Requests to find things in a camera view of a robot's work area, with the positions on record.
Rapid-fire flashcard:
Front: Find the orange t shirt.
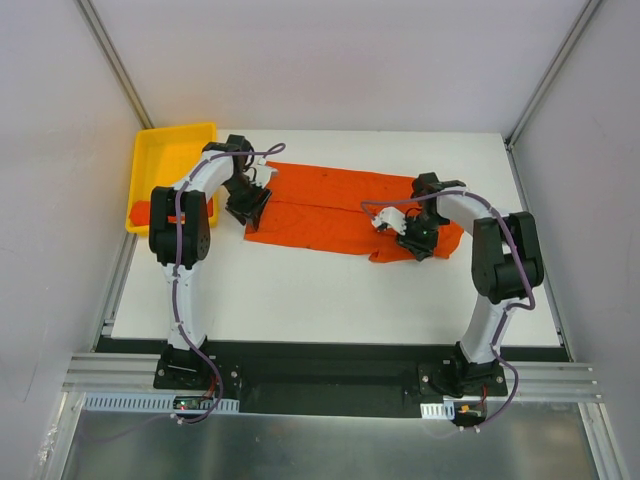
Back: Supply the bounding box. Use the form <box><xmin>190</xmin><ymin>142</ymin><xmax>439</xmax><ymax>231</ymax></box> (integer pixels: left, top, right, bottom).
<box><xmin>242</xmin><ymin>160</ymin><xmax>464</xmax><ymax>265</ymax></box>
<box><xmin>129</xmin><ymin>198</ymin><xmax>218</xmax><ymax>227</ymax></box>

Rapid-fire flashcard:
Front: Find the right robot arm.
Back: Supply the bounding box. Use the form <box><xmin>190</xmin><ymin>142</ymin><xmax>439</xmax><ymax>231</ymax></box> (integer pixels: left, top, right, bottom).
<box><xmin>396</xmin><ymin>172</ymin><xmax>544</xmax><ymax>398</ymax></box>

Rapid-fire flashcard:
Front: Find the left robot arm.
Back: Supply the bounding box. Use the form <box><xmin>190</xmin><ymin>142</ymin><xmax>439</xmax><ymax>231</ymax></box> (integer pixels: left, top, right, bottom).
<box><xmin>149</xmin><ymin>135</ymin><xmax>285</xmax><ymax>389</ymax></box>

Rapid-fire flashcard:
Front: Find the yellow plastic bin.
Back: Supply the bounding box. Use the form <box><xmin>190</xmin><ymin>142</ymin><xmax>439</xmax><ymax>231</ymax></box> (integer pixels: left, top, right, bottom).
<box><xmin>125</xmin><ymin>122</ymin><xmax>217</xmax><ymax>237</ymax></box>

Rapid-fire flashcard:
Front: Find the rolled orange t shirt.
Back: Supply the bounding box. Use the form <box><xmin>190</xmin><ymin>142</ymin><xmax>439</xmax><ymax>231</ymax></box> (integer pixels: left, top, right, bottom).
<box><xmin>129</xmin><ymin>198</ymin><xmax>218</xmax><ymax>227</ymax></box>

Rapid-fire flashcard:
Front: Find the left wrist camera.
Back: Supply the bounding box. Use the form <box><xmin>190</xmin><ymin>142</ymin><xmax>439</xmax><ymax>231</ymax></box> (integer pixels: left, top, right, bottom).
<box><xmin>250</xmin><ymin>164</ymin><xmax>278</xmax><ymax>188</ymax></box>

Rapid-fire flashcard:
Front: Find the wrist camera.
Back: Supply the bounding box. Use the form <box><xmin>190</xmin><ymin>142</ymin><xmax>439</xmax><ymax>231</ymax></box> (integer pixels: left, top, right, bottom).
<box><xmin>371</xmin><ymin>207</ymin><xmax>407</xmax><ymax>236</ymax></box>
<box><xmin>250</xmin><ymin>164</ymin><xmax>278</xmax><ymax>188</ymax></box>

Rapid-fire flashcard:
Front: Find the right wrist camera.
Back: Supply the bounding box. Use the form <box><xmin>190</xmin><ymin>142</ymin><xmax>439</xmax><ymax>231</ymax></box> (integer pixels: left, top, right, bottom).
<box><xmin>371</xmin><ymin>207</ymin><xmax>407</xmax><ymax>236</ymax></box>

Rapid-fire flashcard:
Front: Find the left aluminium frame post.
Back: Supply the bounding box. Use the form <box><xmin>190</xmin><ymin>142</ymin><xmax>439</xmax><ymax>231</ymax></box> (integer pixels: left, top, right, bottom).
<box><xmin>73</xmin><ymin>0</ymin><xmax>154</xmax><ymax>129</ymax></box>

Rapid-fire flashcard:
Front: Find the aluminium frame post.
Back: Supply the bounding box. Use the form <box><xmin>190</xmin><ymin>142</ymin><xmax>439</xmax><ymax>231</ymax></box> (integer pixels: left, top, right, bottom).
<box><xmin>504</xmin><ymin>0</ymin><xmax>605</xmax><ymax>151</ymax></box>
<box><xmin>73</xmin><ymin>0</ymin><xmax>154</xmax><ymax>129</ymax></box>

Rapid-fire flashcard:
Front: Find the right white cable duct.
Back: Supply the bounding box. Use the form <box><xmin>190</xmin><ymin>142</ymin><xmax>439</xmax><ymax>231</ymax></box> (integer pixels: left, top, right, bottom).
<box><xmin>420</xmin><ymin>402</ymin><xmax>455</xmax><ymax>421</ymax></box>

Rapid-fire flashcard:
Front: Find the white cable duct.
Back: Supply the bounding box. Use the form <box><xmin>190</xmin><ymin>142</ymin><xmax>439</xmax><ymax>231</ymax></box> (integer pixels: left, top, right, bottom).
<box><xmin>420</xmin><ymin>402</ymin><xmax>455</xmax><ymax>421</ymax></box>
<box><xmin>84</xmin><ymin>393</ymin><xmax>240</xmax><ymax>415</ymax></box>

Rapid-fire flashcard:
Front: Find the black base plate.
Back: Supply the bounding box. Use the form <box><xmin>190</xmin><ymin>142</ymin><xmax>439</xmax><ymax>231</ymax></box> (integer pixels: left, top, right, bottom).
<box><xmin>153</xmin><ymin>341</ymin><xmax>507</xmax><ymax>418</ymax></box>

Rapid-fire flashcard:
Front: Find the aluminium front rail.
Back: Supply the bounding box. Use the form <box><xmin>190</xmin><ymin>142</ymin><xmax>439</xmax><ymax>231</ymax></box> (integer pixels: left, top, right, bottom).
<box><xmin>62</xmin><ymin>353</ymin><xmax>604</xmax><ymax>403</ymax></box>

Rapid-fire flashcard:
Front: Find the left white cable duct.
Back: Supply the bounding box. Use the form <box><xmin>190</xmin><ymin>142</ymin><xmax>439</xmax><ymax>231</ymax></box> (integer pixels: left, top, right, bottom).
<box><xmin>84</xmin><ymin>393</ymin><xmax>240</xmax><ymax>415</ymax></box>

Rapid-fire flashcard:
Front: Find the right aluminium frame post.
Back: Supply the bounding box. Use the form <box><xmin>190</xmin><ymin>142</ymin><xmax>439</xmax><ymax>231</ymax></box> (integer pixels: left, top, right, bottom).
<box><xmin>504</xmin><ymin>0</ymin><xmax>605</xmax><ymax>151</ymax></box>

